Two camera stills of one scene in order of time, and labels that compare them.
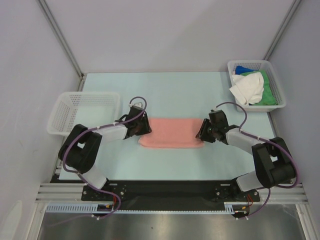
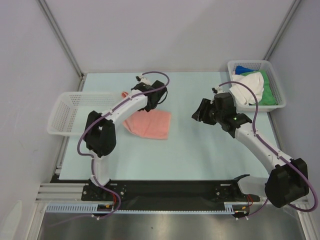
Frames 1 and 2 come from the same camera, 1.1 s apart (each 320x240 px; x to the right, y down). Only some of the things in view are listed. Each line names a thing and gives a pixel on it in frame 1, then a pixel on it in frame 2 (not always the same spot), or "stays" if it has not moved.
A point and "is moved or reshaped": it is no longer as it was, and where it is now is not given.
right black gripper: x=203 y=131 -> x=206 y=113
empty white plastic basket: x=92 y=109 stays
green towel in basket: x=268 y=97 stays
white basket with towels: x=255 y=86 stays
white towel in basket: x=248 y=89 stays
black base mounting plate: x=169 y=194 stays
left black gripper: x=146 y=129 -> x=141 y=109
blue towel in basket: x=239 y=70 stays
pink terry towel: x=172 y=132 is moved or reshaped
